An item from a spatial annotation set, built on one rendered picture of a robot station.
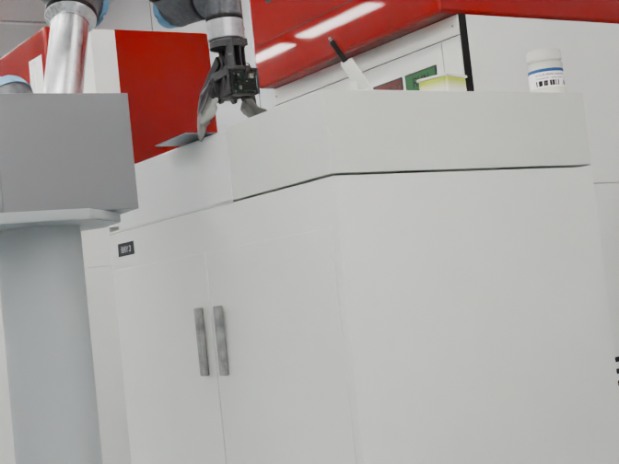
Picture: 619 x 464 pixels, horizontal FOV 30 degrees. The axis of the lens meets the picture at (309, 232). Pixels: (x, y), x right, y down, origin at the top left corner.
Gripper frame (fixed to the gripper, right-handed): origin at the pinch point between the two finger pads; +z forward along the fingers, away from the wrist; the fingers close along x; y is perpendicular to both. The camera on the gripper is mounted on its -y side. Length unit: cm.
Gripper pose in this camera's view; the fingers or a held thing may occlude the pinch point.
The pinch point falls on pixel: (231, 142)
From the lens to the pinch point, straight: 234.6
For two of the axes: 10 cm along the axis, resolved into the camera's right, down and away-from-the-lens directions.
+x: 8.4, -0.6, 5.5
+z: 1.1, 9.9, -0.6
